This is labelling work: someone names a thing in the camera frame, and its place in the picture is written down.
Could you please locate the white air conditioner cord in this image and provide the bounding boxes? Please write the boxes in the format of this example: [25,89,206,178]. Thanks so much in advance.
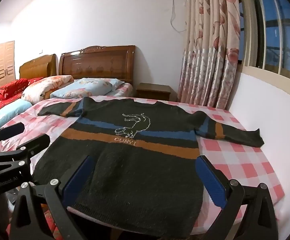
[170,0,188,34]

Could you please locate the light blue plain pillow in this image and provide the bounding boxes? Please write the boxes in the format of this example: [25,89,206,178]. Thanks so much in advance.
[0,99,32,128]

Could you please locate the window with cream bars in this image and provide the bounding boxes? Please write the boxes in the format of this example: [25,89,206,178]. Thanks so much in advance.
[237,0,290,86]

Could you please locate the light wooden headboard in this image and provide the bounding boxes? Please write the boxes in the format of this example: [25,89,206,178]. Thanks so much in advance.
[19,54,57,79]

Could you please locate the cream floral pillow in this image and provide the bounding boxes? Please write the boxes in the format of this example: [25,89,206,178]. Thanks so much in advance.
[21,75,74,105]

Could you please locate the light blue floral pillow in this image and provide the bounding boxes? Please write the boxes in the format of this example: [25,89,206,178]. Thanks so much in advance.
[50,77,124,99]

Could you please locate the pink floral curtain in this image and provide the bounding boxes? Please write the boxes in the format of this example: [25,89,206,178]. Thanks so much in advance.
[177,0,240,109]

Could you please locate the dark striped knit sweater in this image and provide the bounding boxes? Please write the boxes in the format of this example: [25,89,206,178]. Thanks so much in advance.
[33,97,264,238]

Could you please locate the brown wooden nightstand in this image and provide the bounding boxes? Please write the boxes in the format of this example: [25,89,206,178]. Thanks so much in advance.
[136,83,171,101]

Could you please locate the dark wooden headboard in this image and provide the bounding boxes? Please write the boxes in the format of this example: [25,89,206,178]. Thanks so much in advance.
[58,45,136,84]

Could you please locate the red folded quilt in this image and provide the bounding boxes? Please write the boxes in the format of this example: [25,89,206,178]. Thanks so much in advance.
[0,78,29,101]

